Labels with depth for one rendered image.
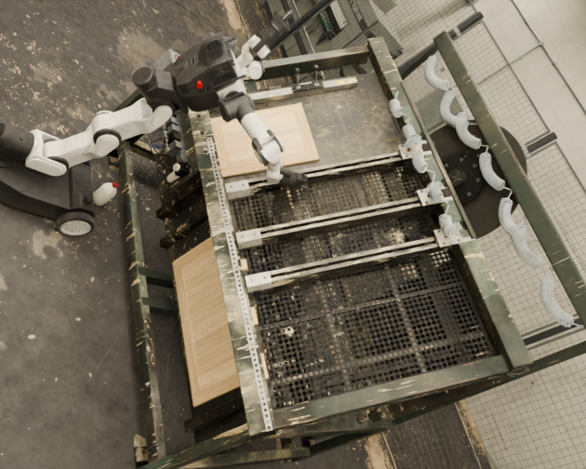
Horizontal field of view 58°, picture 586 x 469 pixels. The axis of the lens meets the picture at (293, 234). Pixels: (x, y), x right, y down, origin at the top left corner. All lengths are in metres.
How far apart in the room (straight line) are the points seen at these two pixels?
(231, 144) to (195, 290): 0.88
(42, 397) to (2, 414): 0.20
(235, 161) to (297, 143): 0.38
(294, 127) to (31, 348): 1.85
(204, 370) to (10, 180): 1.43
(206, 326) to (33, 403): 0.93
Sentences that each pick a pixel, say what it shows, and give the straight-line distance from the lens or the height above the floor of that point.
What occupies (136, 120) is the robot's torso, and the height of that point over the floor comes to 0.82.
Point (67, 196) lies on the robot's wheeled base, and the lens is 3.25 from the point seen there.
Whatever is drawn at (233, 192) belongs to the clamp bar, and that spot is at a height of 0.95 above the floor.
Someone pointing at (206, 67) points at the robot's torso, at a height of 1.31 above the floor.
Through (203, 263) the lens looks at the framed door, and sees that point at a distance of 3.17.
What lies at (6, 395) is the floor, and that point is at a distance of 2.80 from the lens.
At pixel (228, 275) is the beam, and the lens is 2.67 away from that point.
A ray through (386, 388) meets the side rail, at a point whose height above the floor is 1.32.
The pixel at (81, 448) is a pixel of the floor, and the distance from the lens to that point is 2.91.
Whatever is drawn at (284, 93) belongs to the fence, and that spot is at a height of 1.27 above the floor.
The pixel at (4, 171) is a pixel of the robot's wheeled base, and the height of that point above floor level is 0.17.
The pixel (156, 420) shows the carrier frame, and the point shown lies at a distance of 2.98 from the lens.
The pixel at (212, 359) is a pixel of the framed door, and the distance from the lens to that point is 2.99.
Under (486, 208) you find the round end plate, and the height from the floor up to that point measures 1.92.
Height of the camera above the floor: 2.39
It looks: 27 degrees down
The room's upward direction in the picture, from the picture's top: 59 degrees clockwise
